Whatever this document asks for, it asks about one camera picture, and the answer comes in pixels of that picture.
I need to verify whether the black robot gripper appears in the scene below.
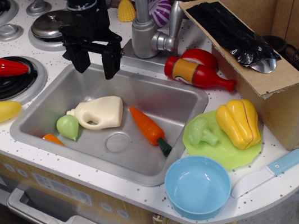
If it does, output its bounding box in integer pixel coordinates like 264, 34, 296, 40
59, 0, 123, 80

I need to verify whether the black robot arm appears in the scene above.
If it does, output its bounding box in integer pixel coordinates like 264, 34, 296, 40
59, 0, 123, 80

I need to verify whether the light blue plastic bowl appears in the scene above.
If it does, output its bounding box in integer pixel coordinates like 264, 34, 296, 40
165, 156, 232, 221

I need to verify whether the silver toy faucet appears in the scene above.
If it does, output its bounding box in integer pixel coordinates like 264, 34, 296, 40
132, 0, 184, 59

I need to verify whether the cream toy detergent jug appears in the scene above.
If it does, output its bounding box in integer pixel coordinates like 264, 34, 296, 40
66, 95, 123, 130

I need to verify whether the yellow toy corn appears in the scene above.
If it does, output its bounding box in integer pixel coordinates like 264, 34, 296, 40
117, 0, 137, 22

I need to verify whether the silver pot lid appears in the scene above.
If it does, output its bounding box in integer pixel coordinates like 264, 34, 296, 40
31, 10, 73, 41

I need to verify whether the light green toy pear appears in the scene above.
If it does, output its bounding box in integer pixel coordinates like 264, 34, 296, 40
56, 115, 79, 141

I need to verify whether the grey stove knob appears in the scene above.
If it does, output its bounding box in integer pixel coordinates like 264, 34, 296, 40
26, 0, 52, 17
0, 23, 24, 42

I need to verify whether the stainless steel sink basin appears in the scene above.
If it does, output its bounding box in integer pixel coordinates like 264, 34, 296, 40
10, 64, 209, 186

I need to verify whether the purple white striped ball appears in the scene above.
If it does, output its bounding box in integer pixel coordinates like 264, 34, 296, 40
148, 0, 172, 28

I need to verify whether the small orange toy carrot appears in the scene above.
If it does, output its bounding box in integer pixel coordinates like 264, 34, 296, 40
42, 134, 64, 146

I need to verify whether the red toy ketchup bottle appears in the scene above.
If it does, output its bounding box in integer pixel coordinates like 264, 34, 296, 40
164, 48, 237, 92

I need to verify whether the front left stove burner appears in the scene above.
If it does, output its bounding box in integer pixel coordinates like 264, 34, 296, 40
0, 56, 47, 104

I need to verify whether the green toy broccoli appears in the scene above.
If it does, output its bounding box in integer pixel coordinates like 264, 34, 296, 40
186, 117, 218, 146

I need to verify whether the light green plastic plate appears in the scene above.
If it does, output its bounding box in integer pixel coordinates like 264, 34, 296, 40
183, 111, 262, 170

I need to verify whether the yellow toy bell pepper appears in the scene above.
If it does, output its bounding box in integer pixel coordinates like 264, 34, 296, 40
215, 99, 262, 150

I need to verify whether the metal spoon in box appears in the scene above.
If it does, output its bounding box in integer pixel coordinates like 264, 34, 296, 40
250, 58, 277, 74

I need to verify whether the toy knife blue handle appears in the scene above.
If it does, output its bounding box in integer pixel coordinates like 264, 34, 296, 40
231, 149, 299, 198

